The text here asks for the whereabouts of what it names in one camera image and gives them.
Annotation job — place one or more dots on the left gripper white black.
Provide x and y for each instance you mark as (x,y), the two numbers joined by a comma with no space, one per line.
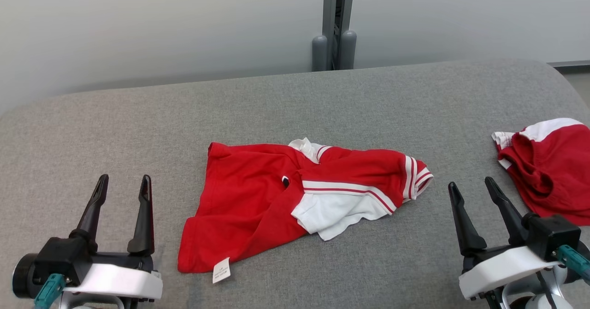
(120,281)

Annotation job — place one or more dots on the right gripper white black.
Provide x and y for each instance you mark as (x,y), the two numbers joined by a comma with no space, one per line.
(502,270)

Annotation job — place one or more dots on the red shorts white side stripe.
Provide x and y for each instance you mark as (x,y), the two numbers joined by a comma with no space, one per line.
(553,170)

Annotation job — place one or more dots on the red shirt white striped trim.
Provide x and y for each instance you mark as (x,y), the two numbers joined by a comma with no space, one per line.
(244,193)

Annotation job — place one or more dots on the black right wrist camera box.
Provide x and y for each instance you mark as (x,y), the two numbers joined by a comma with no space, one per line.
(553,233)

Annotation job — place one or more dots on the grey metal partition post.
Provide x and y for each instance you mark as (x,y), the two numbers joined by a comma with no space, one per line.
(334,23)

